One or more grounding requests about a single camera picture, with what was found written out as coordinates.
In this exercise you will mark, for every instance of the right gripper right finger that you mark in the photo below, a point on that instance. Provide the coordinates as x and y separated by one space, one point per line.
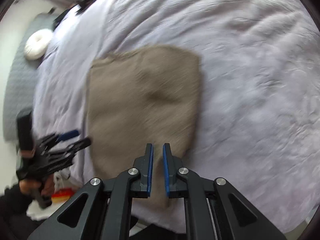
214 209

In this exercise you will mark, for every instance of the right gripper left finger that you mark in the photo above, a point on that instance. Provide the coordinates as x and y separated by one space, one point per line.
102 208

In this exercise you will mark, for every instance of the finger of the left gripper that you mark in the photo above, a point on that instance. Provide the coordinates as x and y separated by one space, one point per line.
68 135
79 145

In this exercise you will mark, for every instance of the tan knit sweater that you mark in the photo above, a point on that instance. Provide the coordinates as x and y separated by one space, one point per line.
149 95

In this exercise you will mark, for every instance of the person black sleeve forearm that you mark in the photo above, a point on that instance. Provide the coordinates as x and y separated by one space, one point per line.
15 223

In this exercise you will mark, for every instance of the person left hand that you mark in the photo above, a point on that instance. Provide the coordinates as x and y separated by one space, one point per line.
27 186

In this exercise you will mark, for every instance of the red yellow box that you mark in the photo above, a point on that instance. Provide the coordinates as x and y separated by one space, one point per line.
62 195

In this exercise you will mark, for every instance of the white round pleated cushion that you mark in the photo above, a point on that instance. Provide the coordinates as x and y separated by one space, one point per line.
37 44

